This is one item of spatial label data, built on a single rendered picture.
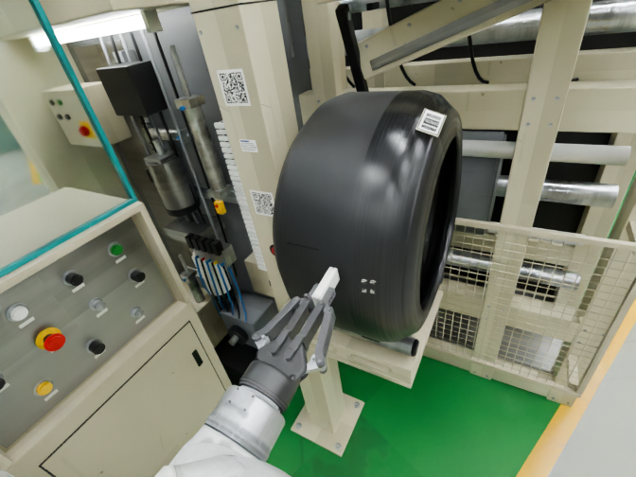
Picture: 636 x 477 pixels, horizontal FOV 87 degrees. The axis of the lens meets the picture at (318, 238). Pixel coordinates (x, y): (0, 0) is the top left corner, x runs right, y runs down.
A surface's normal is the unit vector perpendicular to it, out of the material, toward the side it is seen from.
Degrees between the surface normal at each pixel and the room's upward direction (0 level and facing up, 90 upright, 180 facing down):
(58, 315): 90
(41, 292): 90
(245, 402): 8
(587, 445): 0
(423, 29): 90
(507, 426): 0
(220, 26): 90
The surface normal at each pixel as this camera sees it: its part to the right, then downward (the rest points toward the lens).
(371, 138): -0.35, -0.45
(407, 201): 0.25, 0.04
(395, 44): -0.48, 0.55
